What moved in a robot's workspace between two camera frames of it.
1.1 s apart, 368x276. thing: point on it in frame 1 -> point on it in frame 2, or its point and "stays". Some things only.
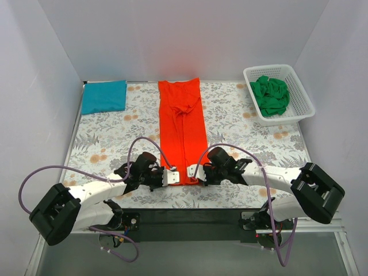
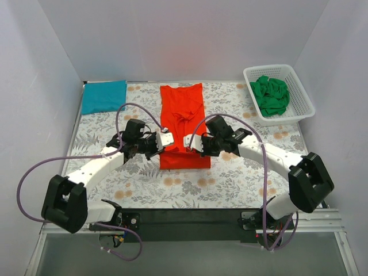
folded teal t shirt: [104, 96] stays
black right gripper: [209, 175] -> [205, 145]
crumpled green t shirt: [272, 95] stays
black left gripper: [156, 178] -> [153, 144]
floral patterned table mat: [105, 145] stays
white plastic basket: [278, 96] stays
